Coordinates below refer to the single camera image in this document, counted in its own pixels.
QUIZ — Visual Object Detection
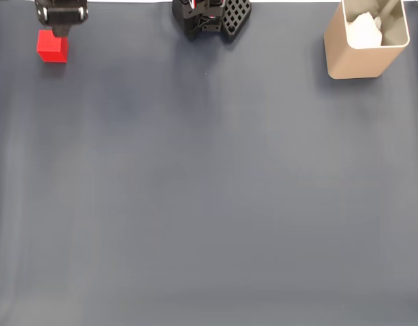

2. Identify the red cube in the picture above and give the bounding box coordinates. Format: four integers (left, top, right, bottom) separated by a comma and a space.
36, 29, 69, 64

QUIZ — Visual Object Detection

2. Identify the beige rounded box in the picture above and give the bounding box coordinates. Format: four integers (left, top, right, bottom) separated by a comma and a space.
323, 0, 411, 80

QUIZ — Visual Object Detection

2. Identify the grey table cloth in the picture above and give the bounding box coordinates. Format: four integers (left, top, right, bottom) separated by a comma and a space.
0, 1, 418, 326

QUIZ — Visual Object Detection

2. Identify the white crumpled paper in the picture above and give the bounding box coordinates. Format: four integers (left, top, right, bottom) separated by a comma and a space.
345, 12, 385, 49

